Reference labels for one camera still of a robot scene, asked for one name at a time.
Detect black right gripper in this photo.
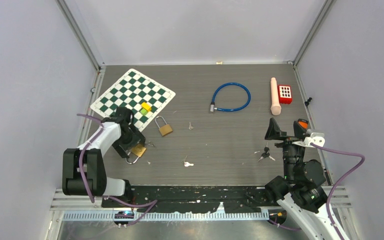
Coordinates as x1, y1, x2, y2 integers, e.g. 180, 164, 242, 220
263, 117, 307, 180

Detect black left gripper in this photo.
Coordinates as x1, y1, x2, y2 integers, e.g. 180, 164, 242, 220
112, 124, 145, 158

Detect brass padlock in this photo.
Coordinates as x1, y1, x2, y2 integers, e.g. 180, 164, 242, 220
154, 116, 173, 137
125, 143, 147, 165

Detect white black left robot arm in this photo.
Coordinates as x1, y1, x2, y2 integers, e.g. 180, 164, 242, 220
62, 107, 146, 207

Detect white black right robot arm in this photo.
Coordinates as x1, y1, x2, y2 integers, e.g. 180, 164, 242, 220
264, 117, 349, 240

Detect black headed key bunch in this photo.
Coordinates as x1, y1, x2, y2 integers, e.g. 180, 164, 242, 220
258, 143, 275, 162

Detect small orange padlock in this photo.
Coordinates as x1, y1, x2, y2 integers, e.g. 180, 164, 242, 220
297, 118, 309, 129

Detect beige wooden rolling pin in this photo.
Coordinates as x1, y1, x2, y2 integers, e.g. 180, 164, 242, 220
270, 77, 282, 116

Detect green block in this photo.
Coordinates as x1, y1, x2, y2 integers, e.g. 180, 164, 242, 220
140, 108, 148, 116

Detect yellow block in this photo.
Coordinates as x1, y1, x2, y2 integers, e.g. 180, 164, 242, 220
141, 102, 152, 112

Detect red block with holes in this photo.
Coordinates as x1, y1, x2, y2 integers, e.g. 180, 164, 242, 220
277, 84, 293, 105

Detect green white chessboard mat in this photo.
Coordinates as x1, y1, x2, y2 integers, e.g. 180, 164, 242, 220
90, 68, 176, 131

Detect silver keys with white tag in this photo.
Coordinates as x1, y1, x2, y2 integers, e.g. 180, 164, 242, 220
182, 156, 195, 167

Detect black front base panel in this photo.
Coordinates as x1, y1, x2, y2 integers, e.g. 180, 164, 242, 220
119, 185, 279, 214

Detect black knob on rail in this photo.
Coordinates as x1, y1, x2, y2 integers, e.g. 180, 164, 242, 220
304, 97, 313, 107

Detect blue cable lock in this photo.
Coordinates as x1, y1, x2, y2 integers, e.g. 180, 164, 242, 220
208, 82, 252, 114

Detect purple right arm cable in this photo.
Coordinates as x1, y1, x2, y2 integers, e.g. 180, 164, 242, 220
268, 143, 366, 240

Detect aluminium frame rail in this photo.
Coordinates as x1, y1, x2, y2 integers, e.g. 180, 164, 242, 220
49, 185, 354, 222

